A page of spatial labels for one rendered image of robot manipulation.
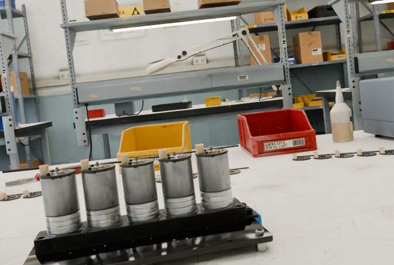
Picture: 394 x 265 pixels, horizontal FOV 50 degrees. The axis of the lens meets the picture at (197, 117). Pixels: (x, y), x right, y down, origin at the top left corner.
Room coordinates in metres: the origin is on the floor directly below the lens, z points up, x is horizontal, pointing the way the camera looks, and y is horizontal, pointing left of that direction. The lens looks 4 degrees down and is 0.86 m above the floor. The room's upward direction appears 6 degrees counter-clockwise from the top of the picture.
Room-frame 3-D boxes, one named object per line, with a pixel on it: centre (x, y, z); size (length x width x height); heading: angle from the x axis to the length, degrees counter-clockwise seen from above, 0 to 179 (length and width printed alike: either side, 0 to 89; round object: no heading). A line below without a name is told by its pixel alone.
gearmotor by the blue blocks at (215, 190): (0.31, -0.01, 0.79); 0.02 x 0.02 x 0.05
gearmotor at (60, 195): (0.30, 0.10, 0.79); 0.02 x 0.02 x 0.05
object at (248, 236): (0.29, 0.04, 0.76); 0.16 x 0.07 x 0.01; 100
